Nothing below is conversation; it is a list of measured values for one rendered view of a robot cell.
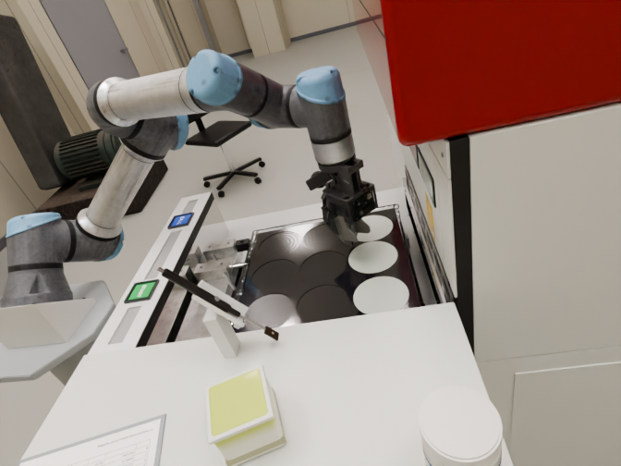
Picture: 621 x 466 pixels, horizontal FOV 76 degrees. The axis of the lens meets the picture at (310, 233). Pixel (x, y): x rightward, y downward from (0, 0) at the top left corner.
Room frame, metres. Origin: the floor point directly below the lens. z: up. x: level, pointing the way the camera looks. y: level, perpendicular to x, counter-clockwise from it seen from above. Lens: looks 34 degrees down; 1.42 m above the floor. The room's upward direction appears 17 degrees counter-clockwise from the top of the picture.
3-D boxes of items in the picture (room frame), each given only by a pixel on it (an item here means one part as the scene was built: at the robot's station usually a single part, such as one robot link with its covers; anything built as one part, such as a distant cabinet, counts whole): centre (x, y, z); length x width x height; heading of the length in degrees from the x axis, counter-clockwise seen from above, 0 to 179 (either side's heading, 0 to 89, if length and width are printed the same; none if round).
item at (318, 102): (0.67, -0.08, 1.22); 0.09 x 0.08 x 0.11; 47
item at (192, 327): (0.68, 0.26, 0.87); 0.36 x 0.08 x 0.03; 168
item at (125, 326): (0.79, 0.34, 0.89); 0.55 x 0.09 x 0.14; 168
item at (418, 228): (0.62, -0.21, 0.89); 0.44 x 0.02 x 0.10; 168
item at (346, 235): (0.66, -0.07, 0.95); 0.06 x 0.03 x 0.09; 29
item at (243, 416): (0.29, 0.14, 1.00); 0.07 x 0.07 x 0.07; 6
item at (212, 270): (0.76, 0.24, 0.89); 0.08 x 0.03 x 0.03; 78
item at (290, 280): (0.65, -0.01, 0.90); 0.34 x 0.34 x 0.01; 78
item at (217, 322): (0.43, 0.15, 1.03); 0.06 x 0.04 x 0.13; 78
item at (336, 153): (0.67, -0.09, 1.14); 0.08 x 0.08 x 0.05
